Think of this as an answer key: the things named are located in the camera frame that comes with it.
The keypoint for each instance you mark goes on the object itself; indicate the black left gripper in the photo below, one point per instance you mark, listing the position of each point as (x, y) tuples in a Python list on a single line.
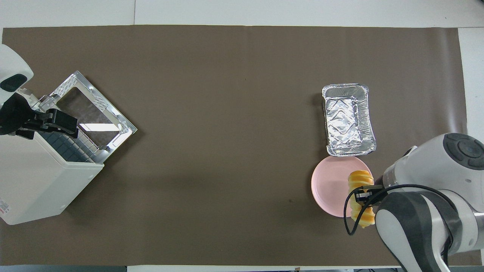
[(15, 115)]

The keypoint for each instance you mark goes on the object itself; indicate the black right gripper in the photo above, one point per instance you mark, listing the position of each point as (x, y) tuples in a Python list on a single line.
[(378, 187)]

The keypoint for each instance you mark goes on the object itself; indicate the golden ridged bread loaf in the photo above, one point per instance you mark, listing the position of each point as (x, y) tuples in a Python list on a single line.
[(361, 179)]

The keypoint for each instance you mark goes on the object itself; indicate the aluminium foil tray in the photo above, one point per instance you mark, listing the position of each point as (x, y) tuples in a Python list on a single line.
[(348, 121)]

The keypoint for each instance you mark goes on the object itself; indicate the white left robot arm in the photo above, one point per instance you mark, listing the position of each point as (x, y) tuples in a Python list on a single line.
[(13, 71)]

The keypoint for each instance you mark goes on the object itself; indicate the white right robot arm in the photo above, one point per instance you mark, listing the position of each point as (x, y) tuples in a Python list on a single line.
[(435, 200)]

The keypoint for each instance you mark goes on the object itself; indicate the glass oven door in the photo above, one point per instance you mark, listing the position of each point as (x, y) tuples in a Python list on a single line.
[(96, 113)]

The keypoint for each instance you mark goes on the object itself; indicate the cream toaster oven body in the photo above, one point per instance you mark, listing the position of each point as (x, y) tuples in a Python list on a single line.
[(38, 177)]

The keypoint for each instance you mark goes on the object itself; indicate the pink round plate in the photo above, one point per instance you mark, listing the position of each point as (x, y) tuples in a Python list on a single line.
[(329, 185)]

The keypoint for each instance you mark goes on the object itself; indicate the brown table mat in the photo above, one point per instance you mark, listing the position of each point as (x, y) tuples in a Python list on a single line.
[(227, 113)]

